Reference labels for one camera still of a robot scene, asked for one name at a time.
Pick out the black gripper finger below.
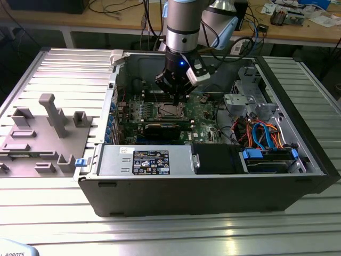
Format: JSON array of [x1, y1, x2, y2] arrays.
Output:
[[155, 71, 178, 106], [177, 79, 198, 106]]

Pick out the metal socket cover frame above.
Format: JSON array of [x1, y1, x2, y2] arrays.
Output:
[[159, 102, 186, 118]]

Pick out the thin metal locking lever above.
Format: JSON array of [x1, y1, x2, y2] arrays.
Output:
[[150, 84, 161, 104]]

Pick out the CPU socket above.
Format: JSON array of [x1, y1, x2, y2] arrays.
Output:
[[158, 102, 186, 118]]

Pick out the green motherboard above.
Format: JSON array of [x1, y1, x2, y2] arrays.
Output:
[[117, 90, 223, 146]]

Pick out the grey metal drive cage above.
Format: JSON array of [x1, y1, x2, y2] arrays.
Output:
[[222, 66, 279, 119]]

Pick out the black graphics card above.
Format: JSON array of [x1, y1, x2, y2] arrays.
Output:
[[137, 122, 182, 141]]

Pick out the black drive bay box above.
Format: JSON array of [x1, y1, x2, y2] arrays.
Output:
[[191, 143, 242, 175]]

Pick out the wooden desk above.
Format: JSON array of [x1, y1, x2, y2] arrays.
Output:
[[0, 0, 341, 45]]

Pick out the hard disk in blue carrier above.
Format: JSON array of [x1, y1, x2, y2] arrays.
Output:
[[238, 148, 299, 174]]

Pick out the grey power supply unit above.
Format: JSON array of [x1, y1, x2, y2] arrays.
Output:
[[96, 143, 197, 177]]

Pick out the black open PC case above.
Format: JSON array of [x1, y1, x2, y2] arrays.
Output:
[[73, 49, 341, 218]]

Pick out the loose cooler with fins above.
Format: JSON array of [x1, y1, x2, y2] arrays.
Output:
[[270, 7, 288, 27]]

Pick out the black box on desk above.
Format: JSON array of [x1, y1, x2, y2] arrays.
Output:
[[7, 0, 86, 14]]

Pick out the grey plastic parts rack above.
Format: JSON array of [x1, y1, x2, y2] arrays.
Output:
[[0, 93, 94, 179]]

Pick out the white papers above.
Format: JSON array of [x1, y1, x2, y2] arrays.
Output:
[[308, 14, 341, 28]]

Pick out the blue box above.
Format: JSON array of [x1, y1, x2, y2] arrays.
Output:
[[297, 0, 333, 9]]

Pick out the pale blue teach pendant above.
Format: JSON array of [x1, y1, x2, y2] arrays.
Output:
[[0, 237, 40, 256]]

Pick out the white wrist camera on bracket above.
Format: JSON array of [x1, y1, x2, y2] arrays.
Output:
[[185, 57, 212, 86]]

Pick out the thick black cable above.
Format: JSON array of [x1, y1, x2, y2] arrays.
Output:
[[214, 99, 237, 146]]

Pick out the grey plastic case handle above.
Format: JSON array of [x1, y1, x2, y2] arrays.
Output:
[[110, 49, 125, 67]]

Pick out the blue flat wire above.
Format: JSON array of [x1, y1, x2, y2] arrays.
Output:
[[251, 122, 275, 149]]

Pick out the orange wire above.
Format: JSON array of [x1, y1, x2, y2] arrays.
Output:
[[246, 120, 286, 150]]

